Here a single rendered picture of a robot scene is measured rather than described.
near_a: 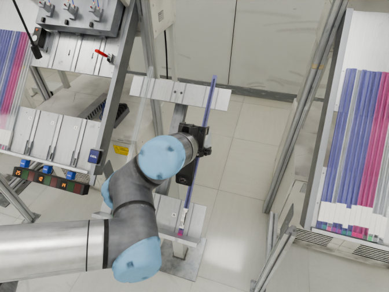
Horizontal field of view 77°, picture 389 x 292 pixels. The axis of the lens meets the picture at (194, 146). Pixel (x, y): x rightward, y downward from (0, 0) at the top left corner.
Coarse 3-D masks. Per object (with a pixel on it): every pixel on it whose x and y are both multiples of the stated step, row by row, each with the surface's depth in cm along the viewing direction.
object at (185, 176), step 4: (192, 160) 60; (188, 164) 61; (192, 164) 60; (184, 168) 62; (188, 168) 61; (192, 168) 61; (180, 172) 63; (184, 172) 63; (188, 172) 62; (192, 172) 62; (176, 176) 64; (180, 176) 64; (184, 176) 63; (188, 176) 63; (192, 176) 63; (176, 180) 65; (180, 180) 65; (184, 180) 64; (188, 180) 64; (192, 180) 65; (184, 184) 65; (188, 184) 65
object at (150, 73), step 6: (150, 66) 82; (150, 72) 82; (150, 78) 81; (144, 90) 81; (144, 96) 81; (144, 102) 81; (138, 114) 81; (138, 120) 80; (138, 126) 80; (132, 138) 80; (132, 144) 80; (132, 150) 79; (132, 156) 80; (126, 162) 79
